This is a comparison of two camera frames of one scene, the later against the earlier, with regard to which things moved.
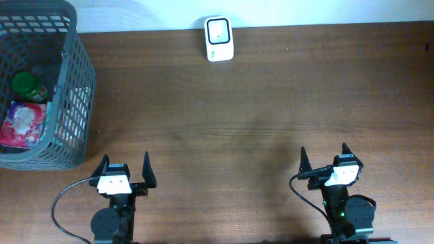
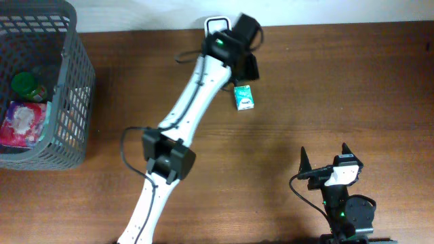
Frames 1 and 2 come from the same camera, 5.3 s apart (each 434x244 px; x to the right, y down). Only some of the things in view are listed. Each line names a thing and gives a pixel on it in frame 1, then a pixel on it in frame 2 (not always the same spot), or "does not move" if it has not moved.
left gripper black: x=150 y=178 to x=255 y=74
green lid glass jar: x=26 y=87 does not move
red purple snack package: x=24 y=124 does not move
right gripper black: x=317 y=181 does not move
